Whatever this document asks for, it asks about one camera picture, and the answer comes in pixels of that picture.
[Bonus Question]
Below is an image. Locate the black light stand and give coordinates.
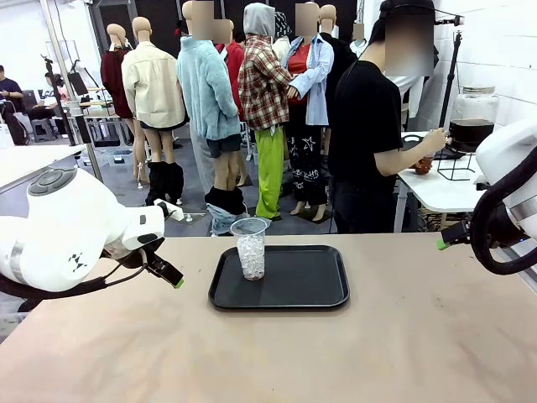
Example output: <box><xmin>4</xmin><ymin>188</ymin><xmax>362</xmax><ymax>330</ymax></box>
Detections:
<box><xmin>435</xmin><ymin>14</ymin><xmax>467</xmax><ymax>132</ymax></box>

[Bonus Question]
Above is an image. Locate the mannequin in blue open shirt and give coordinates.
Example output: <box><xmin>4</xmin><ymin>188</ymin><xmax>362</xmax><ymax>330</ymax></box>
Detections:
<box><xmin>286</xmin><ymin>2</ymin><xmax>336</xmax><ymax>222</ymax></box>

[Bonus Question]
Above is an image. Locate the person's right hand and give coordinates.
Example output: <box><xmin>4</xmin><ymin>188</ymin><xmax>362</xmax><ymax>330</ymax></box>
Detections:
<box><xmin>422</xmin><ymin>127</ymin><xmax>450</xmax><ymax>149</ymax></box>

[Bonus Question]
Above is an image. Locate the person's right forearm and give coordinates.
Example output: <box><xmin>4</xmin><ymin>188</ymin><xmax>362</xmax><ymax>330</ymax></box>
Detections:
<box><xmin>373</xmin><ymin>136</ymin><xmax>434</xmax><ymax>178</ymax></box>

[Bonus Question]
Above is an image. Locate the tall clear iced plastic cup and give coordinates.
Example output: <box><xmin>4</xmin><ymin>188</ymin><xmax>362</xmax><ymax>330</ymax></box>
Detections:
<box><xmin>229</xmin><ymin>217</ymin><xmax>269</xmax><ymax>281</ymax></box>

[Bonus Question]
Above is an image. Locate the mannequin in maroon dress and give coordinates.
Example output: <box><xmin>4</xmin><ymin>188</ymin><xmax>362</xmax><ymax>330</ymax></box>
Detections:
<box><xmin>100</xmin><ymin>23</ymin><xmax>148</xmax><ymax>186</ymax></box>

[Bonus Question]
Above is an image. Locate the person in black t-shirt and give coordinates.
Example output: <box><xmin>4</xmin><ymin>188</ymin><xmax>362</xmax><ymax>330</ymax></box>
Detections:
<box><xmin>328</xmin><ymin>0</ymin><xmax>437</xmax><ymax>235</ymax></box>

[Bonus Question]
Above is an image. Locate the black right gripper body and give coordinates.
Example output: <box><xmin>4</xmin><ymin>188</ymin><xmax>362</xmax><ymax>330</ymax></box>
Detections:
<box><xmin>450</xmin><ymin>219</ymin><xmax>476</xmax><ymax>246</ymax></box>

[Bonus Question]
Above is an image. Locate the mannequin in black coat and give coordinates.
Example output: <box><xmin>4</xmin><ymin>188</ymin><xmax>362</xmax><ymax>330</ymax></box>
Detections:
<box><xmin>318</xmin><ymin>3</ymin><xmax>358</xmax><ymax>186</ymax></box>

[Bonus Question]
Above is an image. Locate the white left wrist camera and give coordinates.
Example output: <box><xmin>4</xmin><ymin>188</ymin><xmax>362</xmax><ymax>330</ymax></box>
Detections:
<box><xmin>153</xmin><ymin>199</ymin><xmax>184</xmax><ymax>222</ymax></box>

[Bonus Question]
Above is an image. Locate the grey plastic stool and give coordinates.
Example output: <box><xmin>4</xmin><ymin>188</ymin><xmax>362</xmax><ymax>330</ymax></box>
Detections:
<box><xmin>31</xmin><ymin>118</ymin><xmax>59</xmax><ymax>143</ymax></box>

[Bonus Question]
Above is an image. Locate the black wire dispenser stand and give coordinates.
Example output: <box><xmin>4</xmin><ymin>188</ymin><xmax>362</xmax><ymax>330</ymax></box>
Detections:
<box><xmin>436</xmin><ymin>140</ymin><xmax>484</xmax><ymax>182</ymax></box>

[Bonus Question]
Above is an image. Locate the mannequin in white shirt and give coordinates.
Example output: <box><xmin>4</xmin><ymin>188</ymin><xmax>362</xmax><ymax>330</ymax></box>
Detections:
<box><xmin>394</xmin><ymin>75</ymin><xmax>425</xmax><ymax>119</ymax></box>

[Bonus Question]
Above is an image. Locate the black plastic serving tray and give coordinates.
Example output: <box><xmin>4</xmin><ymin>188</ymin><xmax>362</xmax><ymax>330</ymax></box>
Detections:
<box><xmin>208</xmin><ymin>244</ymin><xmax>351</xmax><ymax>311</ymax></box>

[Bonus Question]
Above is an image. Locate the white side table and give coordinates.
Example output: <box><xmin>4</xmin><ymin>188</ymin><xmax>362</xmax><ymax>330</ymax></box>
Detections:
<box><xmin>395</xmin><ymin>130</ymin><xmax>499</xmax><ymax>234</ymax></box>

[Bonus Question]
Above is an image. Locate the mannequin in red jacket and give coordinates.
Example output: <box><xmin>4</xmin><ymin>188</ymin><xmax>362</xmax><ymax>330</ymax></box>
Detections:
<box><xmin>215</xmin><ymin>18</ymin><xmax>247</xmax><ymax>123</ymax></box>

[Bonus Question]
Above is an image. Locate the mannequin in plaid hooded shirt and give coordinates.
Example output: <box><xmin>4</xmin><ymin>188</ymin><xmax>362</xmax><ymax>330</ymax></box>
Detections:
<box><xmin>237</xmin><ymin>2</ymin><xmax>294</xmax><ymax>222</ymax></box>

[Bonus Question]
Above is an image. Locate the mannequin in light blue fleece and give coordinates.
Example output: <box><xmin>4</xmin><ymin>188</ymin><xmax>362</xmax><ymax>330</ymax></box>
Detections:
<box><xmin>175</xmin><ymin>0</ymin><xmax>274</xmax><ymax>236</ymax></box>

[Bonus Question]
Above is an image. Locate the glass drink dispenser jar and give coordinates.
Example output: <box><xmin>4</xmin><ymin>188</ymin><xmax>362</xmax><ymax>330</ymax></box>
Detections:
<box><xmin>447</xmin><ymin>86</ymin><xmax>501</xmax><ymax>154</ymax></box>

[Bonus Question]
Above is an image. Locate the slanted metal pole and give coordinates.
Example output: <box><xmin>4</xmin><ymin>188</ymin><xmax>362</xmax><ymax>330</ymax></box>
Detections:
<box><xmin>39</xmin><ymin>0</ymin><xmax>105</xmax><ymax>184</ymax></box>

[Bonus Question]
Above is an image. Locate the black tripod with tablet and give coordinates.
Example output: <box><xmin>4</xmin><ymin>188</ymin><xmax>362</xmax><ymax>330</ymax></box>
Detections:
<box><xmin>40</xmin><ymin>54</ymin><xmax>91</xmax><ymax>147</ymax></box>

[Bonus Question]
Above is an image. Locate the mannequin in bucket hat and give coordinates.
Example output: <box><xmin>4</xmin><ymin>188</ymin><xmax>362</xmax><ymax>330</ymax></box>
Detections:
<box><xmin>272</xmin><ymin>11</ymin><xmax>294</xmax><ymax>64</ymax></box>

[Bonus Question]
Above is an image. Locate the short clear iced plastic cup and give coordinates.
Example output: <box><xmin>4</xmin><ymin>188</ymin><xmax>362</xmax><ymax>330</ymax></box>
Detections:
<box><xmin>414</xmin><ymin>153</ymin><xmax>436</xmax><ymax>175</ymax></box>

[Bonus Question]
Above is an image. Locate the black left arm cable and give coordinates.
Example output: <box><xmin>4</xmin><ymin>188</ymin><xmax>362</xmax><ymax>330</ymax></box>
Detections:
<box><xmin>0</xmin><ymin>249</ymin><xmax>150</xmax><ymax>301</ymax></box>

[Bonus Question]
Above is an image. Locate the white work table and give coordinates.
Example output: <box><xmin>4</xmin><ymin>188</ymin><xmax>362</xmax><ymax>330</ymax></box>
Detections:
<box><xmin>0</xmin><ymin>144</ymin><xmax>88</xmax><ymax>195</ymax></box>

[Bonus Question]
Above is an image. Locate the black tray with handle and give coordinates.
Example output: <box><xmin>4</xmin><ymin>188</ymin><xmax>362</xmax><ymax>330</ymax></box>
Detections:
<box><xmin>400</xmin><ymin>133</ymin><xmax>467</xmax><ymax>161</ymax></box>

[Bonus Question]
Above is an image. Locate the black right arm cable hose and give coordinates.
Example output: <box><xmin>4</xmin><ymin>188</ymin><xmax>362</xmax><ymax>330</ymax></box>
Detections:
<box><xmin>469</xmin><ymin>146</ymin><xmax>537</xmax><ymax>276</ymax></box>

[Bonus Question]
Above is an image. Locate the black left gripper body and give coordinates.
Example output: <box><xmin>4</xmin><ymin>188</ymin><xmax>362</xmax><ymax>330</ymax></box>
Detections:
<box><xmin>119</xmin><ymin>238</ymin><xmax>168</xmax><ymax>270</ymax></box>

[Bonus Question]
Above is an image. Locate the mannequin in cream jacket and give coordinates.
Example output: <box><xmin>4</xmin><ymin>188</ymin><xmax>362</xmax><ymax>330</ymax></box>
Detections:
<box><xmin>121</xmin><ymin>16</ymin><xmax>188</xmax><ymax>207</ymax></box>

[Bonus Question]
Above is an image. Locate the seated person in dark shirt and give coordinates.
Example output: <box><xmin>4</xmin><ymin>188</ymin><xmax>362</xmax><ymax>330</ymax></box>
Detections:
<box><xmin>0</xmin><ymin>65</ymin><xmax>25</xmax><ymax>114</ymax></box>

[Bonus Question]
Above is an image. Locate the black baseball cap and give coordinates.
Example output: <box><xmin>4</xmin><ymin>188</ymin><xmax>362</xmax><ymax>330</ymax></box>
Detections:
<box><xmin>379</xmin><ymin>0</ymin><xmax>437</xmax><ymax>20</ymax></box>

